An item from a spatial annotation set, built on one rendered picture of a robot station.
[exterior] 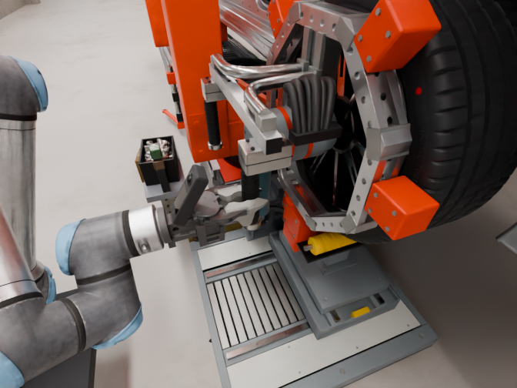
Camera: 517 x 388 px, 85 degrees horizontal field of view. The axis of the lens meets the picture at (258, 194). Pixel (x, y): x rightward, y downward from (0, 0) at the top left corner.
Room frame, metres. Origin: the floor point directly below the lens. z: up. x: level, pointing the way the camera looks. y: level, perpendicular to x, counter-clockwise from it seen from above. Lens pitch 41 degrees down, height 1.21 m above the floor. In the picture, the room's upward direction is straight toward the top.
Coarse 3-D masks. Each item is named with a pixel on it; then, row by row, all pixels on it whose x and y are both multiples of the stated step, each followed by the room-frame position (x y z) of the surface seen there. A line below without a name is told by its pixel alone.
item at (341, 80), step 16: (336, 80) 0.96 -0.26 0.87; (400, 80) 0.52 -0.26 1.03; (352, 96) 0.66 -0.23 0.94; (336, 112) 0.77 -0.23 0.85; (352, 112) 0.65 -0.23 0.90; (336, 144) 0.71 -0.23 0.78; (352, 144) 0.63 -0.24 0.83; (304, 160) 0.81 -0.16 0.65; (320, 160) 0.75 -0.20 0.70; (336, 160) 0.67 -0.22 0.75; (352, 160) 0.61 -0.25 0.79; (320, 176) 0.76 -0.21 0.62; (336, 176) 0.66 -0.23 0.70; (352, 176) 0.60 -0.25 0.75; (320, 192) 0.69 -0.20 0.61; (336, 192) 0.64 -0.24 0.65; (352, 192) 0.68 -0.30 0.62; (336, 208) 0.60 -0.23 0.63
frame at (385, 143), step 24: (312, 0) 0.77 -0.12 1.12; (288, 24) 0.79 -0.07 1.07; (312, 24) 0.67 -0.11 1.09; (336, 24) 0.59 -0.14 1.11; (360, 24) 0.55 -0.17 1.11; (288, 48) 0.87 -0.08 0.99; (360, 72) 0.50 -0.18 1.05; (384, 72) 0.51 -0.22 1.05; (360, 96) 0.49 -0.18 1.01; (384, 96) 0.50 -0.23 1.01; (384, 120) 0.44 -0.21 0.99; (384, 144) 0.41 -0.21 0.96; (408, 144) 0.42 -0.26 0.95; (360, 168) 0.44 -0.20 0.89; (384, 168) 0.41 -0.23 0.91; (288, 192) 0.71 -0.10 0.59; (312, 192) 0.68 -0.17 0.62; (360, 192) 0.42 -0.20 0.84; (312, 216) 0.57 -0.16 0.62; (336, 216) 0.47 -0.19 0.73; (360, 216) 0.41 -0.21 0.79
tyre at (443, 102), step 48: (336, 0) 0.75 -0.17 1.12; (432, 0) 0.57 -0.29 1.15; (480, 0) 0.59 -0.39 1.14; (432, 48) 0.49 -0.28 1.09; (480, 48) 0.51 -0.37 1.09; (432, 96) 0.45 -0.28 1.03; (480, 96) 0.45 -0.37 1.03; (432, 144) 0.41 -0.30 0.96; (480, 144) 0.42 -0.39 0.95; (432, 192) 0.39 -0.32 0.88; (480, 192) 0.43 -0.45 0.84; (384, 240) 0.43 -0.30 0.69
